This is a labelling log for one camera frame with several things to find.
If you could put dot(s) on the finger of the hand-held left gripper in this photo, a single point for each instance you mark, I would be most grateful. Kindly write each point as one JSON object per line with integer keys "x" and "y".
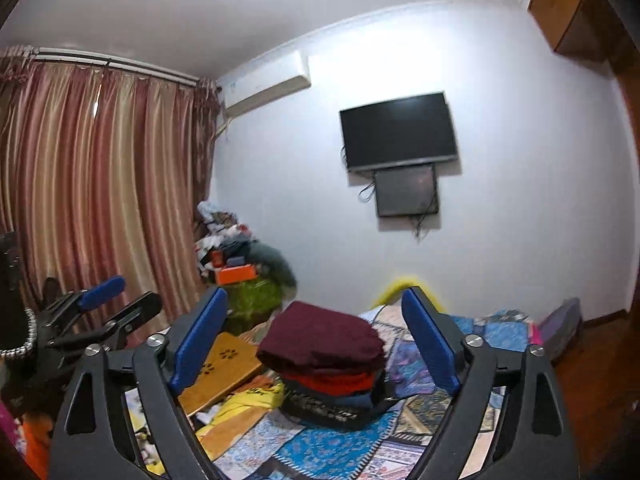
{"x": 102, "y": 291}
{"x": 137, "y": 305}

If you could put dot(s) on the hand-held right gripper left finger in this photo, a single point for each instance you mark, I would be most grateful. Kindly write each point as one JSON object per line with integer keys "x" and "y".
{"x": 200, "y": 340}

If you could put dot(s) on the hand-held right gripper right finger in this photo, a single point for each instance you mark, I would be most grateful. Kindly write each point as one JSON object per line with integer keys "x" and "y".
{"x": 430, "y": 340}

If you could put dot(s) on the maroon button shirt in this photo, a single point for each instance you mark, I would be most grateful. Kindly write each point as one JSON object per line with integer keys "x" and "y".
{"x": 320, "y": 335}

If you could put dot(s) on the pile of mixed clothes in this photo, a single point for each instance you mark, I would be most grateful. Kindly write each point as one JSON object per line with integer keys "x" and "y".
{"x": 220, "y": 230}

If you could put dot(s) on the green patterned cloth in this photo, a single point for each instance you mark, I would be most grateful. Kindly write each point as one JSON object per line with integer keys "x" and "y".
{"x": 252, "y": 302}

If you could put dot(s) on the yellow pillow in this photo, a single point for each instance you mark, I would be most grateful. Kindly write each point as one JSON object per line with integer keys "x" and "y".
{"x": 395, "y": 285}

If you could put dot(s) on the orange box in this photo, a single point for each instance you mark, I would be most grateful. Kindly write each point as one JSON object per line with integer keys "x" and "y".
{"x": 237, "y": 274}

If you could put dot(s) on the yellow printed blanket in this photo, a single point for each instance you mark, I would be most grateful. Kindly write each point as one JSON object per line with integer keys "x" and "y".
{"x": 240, "y": 405}

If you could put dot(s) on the folded red sweater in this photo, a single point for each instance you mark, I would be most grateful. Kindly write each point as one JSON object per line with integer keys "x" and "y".
{"x": 340, "y": 382}

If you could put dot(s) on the dark grey bag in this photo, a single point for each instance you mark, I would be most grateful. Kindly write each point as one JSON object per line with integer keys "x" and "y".
{"x": 275, "y": 265}

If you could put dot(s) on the pink striped curtain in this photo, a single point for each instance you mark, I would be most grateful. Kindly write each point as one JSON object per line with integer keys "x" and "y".
{"x": 100, "y": 185}

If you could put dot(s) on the colourful printed cloth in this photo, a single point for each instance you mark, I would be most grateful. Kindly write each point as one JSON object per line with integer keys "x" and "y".
{"x": 145, "y": 440}

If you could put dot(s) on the folded black jacket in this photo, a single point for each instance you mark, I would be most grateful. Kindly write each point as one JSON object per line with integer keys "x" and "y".
{"x": 340, "y": 423}

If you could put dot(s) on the folded black patterned garment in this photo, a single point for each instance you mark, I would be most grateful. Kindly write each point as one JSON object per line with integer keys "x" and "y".
{"x": 320, "y": 408}

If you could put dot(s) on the purple grey backpack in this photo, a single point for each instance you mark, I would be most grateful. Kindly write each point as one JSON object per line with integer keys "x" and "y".
{"x": 562, "y": 325}

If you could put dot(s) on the blue patchwork blanket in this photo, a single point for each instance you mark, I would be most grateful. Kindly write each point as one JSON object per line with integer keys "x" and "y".
{"x": 325, "y": 450}

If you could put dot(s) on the brown wooden wardrobe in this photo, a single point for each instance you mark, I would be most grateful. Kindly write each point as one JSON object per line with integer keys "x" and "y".
{"x": 575, "y": 5}

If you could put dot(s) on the small black wall monitor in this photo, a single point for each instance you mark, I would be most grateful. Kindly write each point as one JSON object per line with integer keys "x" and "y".
{"x": 405, "y": 192}

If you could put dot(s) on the wall-mounted black television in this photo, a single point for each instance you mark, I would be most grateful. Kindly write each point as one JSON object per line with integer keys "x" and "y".
{"x": 397, "y": 130}

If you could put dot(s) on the white curtain rail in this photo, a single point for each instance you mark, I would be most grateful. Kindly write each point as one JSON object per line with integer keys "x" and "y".
{"x": 115, "y": 64}

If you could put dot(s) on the white wall air conditioner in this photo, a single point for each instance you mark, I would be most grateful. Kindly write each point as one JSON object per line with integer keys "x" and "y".
{"x": 265, "y": 85}

